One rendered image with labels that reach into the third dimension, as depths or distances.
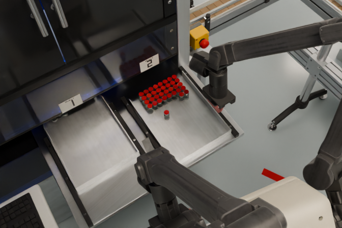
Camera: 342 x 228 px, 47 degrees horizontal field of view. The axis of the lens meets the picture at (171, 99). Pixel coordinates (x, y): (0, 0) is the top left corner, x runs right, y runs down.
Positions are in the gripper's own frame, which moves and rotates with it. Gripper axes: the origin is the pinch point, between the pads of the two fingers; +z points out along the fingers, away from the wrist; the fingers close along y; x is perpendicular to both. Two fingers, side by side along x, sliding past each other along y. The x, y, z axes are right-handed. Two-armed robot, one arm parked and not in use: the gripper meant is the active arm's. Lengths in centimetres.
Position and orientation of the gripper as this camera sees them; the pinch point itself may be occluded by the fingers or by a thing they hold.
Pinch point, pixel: (219, 110)
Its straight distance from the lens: 135.5
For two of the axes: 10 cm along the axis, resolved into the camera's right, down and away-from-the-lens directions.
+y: -5.3, -6.0, 6.0
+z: 1.2, 6.5, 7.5
